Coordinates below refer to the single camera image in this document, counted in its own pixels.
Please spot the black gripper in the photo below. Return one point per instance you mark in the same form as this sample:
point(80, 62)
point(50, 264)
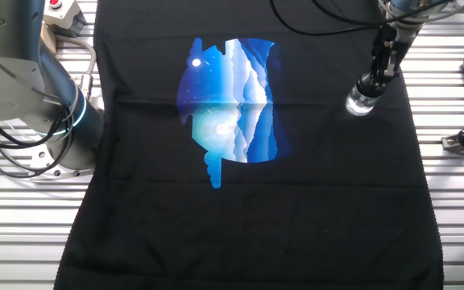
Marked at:
point(395, 34)

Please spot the clear glass jar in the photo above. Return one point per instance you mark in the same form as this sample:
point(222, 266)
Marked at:
point(359, 104)

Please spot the black cloth with blue print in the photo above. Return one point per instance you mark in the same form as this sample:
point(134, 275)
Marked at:
point(256, 225)

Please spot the grey emergency stop button box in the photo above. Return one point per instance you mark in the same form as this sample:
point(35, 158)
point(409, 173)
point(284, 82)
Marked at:
point(65, 14)

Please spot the light wooden block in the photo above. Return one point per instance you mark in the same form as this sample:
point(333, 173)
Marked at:
point(48, 38)

